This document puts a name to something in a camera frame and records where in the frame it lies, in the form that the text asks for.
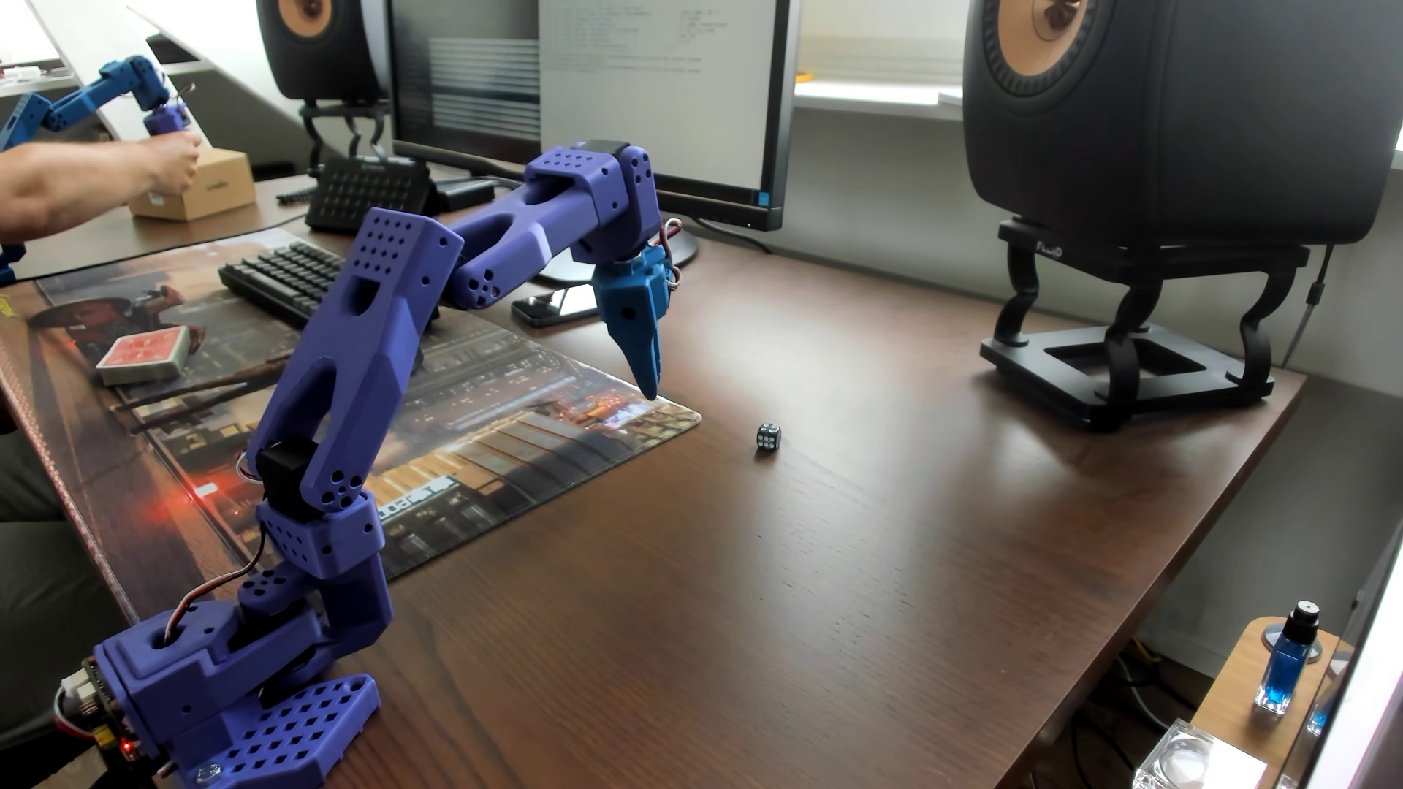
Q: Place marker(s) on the person's forearm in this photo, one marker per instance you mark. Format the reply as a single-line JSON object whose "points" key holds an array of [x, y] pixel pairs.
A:
{"points": [[66, 186]]}

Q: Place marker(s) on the thin black stick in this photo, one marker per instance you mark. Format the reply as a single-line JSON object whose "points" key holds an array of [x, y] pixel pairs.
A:
{"points": [[197, 386], [208, 405]]}

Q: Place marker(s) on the black perforated key pad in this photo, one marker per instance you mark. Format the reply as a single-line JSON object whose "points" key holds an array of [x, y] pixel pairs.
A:
{"points": [[367, 197]]}

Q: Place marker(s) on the purple robot arm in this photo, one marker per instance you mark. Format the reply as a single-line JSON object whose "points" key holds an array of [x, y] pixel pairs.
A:
{"points": [[362, 329]]}

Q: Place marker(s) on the black computer monitor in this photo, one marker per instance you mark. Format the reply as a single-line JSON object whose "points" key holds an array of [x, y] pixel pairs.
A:
{"points": [[702, 99]]}

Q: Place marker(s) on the black keyboard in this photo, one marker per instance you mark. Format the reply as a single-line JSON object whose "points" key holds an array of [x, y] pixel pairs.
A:
{"points": [[280, 280]]}

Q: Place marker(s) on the thin black speaker stand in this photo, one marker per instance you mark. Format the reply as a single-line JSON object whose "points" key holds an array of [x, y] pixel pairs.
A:
{"points": [[345, 121]]}

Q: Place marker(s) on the small cardboard box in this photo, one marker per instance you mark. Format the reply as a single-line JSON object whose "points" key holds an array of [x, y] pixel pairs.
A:
{"points": [[214, 188]]}

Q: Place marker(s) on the person's hand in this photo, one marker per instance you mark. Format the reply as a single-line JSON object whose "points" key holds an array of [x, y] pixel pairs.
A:
{"points": [[173, 162]]}

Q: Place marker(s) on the small black box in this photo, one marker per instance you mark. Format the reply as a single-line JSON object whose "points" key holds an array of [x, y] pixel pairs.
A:
{"points": [[466, 193]]}

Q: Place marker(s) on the blue perfume bottle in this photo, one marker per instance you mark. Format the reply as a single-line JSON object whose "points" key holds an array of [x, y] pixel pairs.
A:
{"points": [[1286, 658]]}

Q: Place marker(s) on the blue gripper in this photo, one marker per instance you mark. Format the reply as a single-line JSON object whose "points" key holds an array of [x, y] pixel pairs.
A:
{"points": [[627, 296]]}

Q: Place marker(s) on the clear glass cube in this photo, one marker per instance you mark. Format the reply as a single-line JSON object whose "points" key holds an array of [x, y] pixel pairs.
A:
{"points": [[1189, 758]]}

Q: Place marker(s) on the red playing card deck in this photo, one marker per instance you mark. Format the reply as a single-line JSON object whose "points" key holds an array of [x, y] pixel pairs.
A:
{"points": [[143, 353]]}

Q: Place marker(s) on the blue leader arm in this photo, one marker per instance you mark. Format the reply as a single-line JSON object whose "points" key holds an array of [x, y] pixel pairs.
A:
{"points": [[99, 99]]}

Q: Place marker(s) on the robot controller board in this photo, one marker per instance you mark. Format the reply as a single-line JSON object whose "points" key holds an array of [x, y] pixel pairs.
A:
{"points": [[99, 712]]}

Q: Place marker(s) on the black smartphone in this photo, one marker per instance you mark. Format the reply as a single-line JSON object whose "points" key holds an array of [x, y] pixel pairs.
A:
{"points": [[554, 307]]}

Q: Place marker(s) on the small black die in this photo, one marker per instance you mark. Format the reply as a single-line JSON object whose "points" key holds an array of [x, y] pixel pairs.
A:
{"points": [[768, 437]]}

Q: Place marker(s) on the small black speaker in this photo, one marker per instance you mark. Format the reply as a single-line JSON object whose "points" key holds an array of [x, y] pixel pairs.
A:
{"points": [[323, 49]]}

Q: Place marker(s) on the large black speaker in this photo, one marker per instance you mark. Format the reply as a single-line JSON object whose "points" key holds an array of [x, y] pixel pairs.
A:
{"points": [[1184, 121]]}

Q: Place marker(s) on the wooden side shelf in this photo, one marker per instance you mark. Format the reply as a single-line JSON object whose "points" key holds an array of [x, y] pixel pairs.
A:
{"points": [[1239, 701]]}

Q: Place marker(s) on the printed desk mat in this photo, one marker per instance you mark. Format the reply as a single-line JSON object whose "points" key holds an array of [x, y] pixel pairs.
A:
{"points": [[526, 427]]}

